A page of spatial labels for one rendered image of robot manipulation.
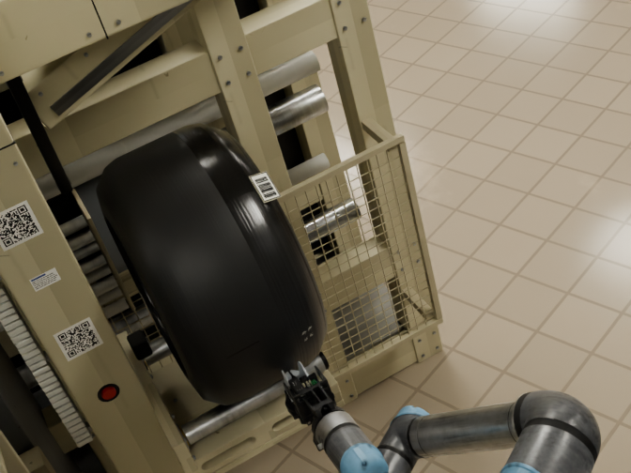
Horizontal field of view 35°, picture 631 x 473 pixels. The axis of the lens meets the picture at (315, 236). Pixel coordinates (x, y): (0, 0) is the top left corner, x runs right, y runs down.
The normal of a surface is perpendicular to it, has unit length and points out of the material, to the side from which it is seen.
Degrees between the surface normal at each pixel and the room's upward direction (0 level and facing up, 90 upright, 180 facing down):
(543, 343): 0
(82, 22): 90
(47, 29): 90
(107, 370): 90
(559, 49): 0
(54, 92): 90
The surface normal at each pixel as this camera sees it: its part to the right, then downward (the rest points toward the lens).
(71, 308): 0.44, 0.50
